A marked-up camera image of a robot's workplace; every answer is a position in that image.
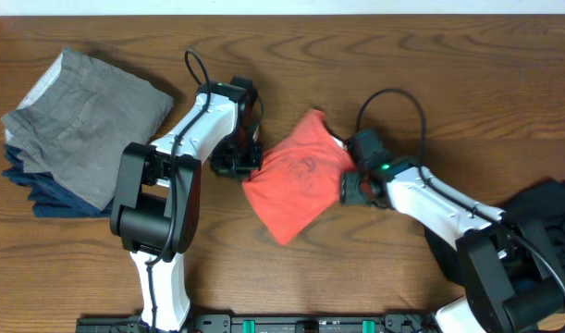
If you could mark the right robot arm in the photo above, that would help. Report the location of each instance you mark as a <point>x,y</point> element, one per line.
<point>511,275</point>

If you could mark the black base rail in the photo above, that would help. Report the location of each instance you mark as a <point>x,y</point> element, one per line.
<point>385,323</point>

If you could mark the folded navy blue garment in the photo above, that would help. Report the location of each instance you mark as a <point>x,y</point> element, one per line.
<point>46,196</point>

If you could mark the folded grey shorts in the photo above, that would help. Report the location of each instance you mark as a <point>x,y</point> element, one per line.
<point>78,128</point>

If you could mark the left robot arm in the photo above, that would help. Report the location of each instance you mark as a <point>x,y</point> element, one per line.
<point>156,208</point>

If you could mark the black garment with logo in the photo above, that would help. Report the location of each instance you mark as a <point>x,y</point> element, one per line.
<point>544,202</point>

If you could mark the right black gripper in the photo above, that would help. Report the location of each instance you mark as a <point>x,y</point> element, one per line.
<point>349,190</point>

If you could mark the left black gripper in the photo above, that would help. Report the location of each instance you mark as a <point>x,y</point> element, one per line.
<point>239,160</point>

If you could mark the red soccer t-shirt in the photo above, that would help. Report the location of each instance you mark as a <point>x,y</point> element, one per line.
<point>299,178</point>

